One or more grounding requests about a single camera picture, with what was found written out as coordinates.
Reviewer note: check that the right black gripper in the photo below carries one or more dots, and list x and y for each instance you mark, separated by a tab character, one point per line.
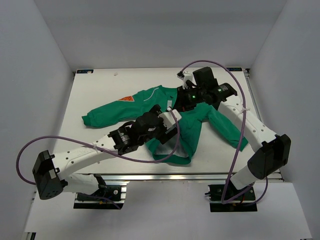
182	105

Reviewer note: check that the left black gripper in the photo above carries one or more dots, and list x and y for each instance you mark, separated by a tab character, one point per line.
168	135

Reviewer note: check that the green zip-up jacket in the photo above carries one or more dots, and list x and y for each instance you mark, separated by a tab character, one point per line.
131	107

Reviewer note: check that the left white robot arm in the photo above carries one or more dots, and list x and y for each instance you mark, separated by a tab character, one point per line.
58	172

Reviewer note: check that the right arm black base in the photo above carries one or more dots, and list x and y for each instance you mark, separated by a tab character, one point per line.
235	201

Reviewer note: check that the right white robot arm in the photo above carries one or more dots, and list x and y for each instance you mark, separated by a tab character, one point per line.
271	151

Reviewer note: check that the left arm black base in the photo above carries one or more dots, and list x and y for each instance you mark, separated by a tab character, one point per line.
110	195

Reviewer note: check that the right blue corner label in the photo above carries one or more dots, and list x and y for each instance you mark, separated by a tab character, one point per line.
234	69

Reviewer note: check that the blue corner label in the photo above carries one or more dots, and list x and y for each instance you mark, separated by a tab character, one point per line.
234	69
84	71

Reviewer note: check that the left blue corner label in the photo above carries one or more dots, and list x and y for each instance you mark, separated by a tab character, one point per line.
84	71

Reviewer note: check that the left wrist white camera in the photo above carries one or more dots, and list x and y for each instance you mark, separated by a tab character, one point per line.
170	117

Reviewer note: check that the wrist white camera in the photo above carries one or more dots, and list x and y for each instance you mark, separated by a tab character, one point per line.
170	117
187	79

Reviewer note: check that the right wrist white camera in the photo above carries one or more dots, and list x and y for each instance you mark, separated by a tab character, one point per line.
187	79

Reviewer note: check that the aluminium table front rail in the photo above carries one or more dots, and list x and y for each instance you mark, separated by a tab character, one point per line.
165	177

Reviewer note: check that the aluminium table rail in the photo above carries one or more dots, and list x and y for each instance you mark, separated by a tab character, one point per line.
254	93
165	177

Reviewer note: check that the aluminium table right rail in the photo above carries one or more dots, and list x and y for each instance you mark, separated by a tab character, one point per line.
254	93

